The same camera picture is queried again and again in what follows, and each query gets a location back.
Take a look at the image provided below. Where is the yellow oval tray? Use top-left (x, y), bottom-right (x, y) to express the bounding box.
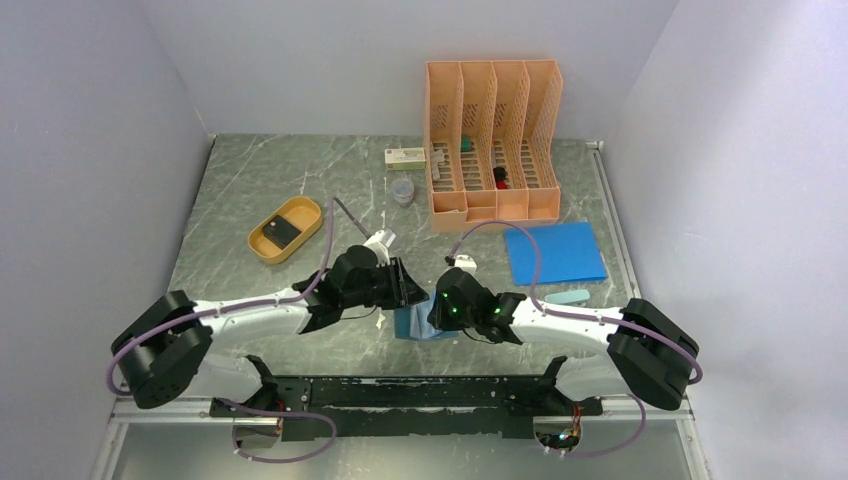
top-left (247, 196), bottom-right (323, 265)

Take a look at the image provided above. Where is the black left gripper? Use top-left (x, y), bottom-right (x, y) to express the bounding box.
top-left (342, 255), bottom-right (429, 309)

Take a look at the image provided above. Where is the orange plastic file organizer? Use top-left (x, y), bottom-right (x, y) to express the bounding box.
top-left (423, 60), bottom-right (564, 233)

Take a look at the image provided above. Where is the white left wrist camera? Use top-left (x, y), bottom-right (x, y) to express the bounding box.
top-left (363, 229), bottom-right (397, 265)

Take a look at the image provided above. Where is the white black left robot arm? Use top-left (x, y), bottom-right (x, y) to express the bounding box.
top-left (107, 245), bottom-right (429, 416)

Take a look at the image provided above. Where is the clear plastic clip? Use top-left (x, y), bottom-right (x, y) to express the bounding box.
top-left (429, 149), bottom-right (446, 180)

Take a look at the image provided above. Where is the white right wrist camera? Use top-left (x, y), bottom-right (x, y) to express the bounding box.
top-left (445, 254), bottom-right (477, 276)

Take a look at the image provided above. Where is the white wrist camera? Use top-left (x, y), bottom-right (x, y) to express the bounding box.
top-left (363, 229), bottom-right (397, 265)
top-left (445, 254), bottom-right (477, 276)

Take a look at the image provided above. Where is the black small box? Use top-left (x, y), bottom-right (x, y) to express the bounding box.
top-left (261, 215), bottom-right (301, 250)

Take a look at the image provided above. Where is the clear small jar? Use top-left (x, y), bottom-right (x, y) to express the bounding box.
top-left (390, 177), bottom-right (415, 207)

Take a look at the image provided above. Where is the white small carton box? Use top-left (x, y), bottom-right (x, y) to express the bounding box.
top-left (384, 147), bottom-right (426, 171)

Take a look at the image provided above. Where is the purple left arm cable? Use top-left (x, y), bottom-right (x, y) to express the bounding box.
top-left (107, 196), bottom-right (372, 464)

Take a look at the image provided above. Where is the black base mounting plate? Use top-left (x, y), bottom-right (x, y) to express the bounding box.
top-left (209, 375), bottom-right (603, 441)

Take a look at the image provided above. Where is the red black item in organizer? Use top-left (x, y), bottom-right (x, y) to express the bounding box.
top-left (493, 167), bottom-right (510, 190)

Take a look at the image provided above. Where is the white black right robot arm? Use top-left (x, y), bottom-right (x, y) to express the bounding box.
top-left (427, 268), bottom-right (700, 414)

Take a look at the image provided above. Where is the blue leather card holder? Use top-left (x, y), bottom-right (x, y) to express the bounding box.
top-left (394, 298), bottom-right (459, 341)

